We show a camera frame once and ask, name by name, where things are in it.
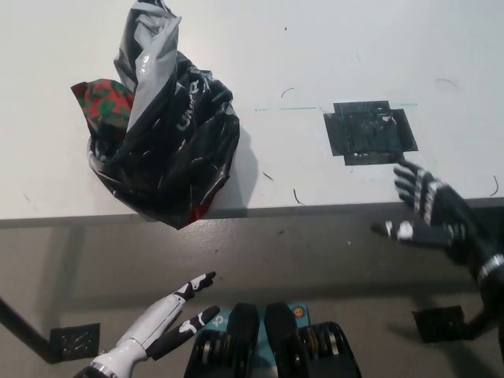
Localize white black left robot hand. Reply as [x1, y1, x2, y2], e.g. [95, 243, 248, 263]
[117, 270, 221, 361]

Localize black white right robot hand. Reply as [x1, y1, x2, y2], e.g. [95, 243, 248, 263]
[371, 159, 499, 276]

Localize black grey plastic shopping bag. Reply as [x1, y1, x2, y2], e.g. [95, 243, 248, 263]
[87, 0, 242, 230]

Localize red and green patterned cloth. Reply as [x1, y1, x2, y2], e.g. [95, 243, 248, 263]
[70, 77, 135, 137]

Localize teal router box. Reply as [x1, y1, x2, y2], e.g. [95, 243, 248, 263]
[196, 302, 309, 378]

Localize black tape patch on table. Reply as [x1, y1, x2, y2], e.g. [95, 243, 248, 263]
[322, 101, 419, 167]

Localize black table leg bar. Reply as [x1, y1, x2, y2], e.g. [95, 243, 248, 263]
[0, 295, 54, 363]

